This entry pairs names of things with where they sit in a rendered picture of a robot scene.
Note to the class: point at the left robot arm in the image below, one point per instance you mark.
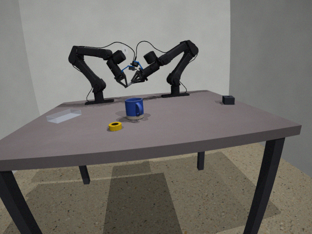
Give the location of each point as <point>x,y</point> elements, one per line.
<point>189,49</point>

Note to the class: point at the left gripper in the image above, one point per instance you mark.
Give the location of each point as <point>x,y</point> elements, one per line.
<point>142,74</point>

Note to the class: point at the yellow tape roll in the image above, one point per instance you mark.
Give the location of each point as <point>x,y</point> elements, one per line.
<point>115,126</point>

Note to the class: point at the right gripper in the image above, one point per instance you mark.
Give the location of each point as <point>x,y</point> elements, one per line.
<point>119,75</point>

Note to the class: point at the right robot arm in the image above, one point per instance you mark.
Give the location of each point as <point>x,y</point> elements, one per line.
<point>76,58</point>

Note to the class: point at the blue mug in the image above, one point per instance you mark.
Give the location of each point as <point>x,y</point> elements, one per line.
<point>134,108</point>

